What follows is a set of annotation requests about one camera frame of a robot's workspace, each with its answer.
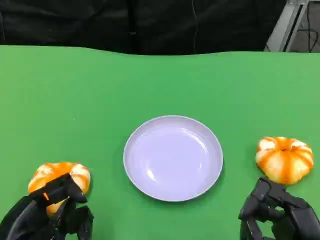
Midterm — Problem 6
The orange white toy bread roll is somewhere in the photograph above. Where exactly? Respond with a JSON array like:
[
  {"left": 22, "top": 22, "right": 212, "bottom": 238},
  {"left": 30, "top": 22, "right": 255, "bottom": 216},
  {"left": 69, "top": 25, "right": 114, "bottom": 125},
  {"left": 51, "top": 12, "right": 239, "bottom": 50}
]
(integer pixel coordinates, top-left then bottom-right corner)
[
  {"left": 27, "top": 161, "right": 92, "bottom": 219},
  {"left": 254, "top": 136, "right": 315, "bottom": 186}
]

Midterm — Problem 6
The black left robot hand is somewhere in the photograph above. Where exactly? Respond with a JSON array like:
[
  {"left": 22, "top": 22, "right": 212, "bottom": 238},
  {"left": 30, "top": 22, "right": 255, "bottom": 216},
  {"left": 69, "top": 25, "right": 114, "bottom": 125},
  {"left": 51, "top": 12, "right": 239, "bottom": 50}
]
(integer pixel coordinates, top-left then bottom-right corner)
[{"left": 0, "top": 173, "right": 95, "bottom": 240}]

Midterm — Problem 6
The aluminium frame post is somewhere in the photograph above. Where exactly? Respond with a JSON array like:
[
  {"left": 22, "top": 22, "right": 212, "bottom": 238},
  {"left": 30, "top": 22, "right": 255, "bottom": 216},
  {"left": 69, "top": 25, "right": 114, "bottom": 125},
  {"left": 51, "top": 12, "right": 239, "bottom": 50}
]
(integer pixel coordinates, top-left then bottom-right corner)
[{"left": 263, "top": 0, "right": 311, "bottom": 53}]

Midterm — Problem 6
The green table cloth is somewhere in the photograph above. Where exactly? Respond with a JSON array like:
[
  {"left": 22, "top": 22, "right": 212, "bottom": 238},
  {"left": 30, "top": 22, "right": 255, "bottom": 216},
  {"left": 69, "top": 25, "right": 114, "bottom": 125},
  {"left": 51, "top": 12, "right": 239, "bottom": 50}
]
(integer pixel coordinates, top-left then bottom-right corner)
[{"left": 0, "top": 44, "right": 320, "bottom": 240}]

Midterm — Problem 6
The black backdrop curtain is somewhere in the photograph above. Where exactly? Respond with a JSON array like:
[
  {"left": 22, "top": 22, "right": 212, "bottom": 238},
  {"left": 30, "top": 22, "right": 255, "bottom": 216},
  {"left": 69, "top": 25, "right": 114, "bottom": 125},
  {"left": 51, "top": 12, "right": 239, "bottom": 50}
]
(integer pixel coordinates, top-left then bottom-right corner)
[{"left": 0, "top": 0, "right": 288, "bottom": 56}]

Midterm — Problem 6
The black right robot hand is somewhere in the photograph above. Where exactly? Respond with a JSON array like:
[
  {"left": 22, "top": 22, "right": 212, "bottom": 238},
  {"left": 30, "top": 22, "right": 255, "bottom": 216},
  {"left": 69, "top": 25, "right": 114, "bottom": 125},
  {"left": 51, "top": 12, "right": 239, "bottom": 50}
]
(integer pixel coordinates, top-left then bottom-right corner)
[{"left": 238, "top": 176, "right": 320, "bottom": 240}]

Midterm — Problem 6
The lilac plate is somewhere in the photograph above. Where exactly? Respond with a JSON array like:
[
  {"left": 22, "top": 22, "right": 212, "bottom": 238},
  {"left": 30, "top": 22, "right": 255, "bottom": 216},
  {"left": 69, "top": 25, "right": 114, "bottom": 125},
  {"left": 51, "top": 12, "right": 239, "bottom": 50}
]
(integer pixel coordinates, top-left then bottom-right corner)
[{"left": 122, "top": 114, "right": 224, "bottom": 203}]

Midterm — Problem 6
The black background cable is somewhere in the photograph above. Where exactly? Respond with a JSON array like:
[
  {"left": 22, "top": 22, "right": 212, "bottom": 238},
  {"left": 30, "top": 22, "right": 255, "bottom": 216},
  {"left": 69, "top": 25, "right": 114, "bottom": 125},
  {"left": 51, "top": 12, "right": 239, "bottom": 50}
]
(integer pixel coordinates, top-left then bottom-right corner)
[{"left": 296, "top": 0, "right": 320, "bottom": 53}]

